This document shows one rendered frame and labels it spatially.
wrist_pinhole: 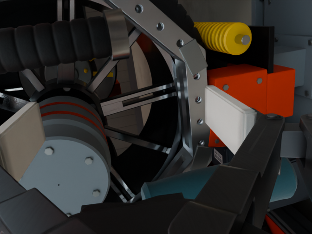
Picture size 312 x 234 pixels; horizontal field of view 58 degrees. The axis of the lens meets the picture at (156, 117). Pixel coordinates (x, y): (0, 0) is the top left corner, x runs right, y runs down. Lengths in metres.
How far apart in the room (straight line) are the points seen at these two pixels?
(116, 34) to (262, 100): 0.40
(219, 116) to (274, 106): 0.43
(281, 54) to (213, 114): 0.61
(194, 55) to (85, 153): 0.26
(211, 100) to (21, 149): 0.12
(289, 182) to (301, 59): 0.40
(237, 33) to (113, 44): 0.34
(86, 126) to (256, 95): 0.33
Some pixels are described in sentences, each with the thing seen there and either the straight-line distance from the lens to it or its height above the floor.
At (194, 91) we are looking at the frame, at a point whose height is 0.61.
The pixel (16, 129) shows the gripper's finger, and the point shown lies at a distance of 0.17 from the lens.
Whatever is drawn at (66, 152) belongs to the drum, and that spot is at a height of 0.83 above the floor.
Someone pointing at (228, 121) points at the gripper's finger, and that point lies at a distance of 0.17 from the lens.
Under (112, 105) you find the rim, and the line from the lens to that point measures 0.60.
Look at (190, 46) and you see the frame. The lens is 0.50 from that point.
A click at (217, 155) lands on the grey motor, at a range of 0.97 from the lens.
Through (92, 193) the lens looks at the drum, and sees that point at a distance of 0.39.
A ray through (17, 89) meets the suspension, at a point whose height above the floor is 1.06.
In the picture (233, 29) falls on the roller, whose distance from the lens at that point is 0.55.
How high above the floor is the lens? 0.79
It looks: 12 degrees down
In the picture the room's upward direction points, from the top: 102 degrees counter-clockwise
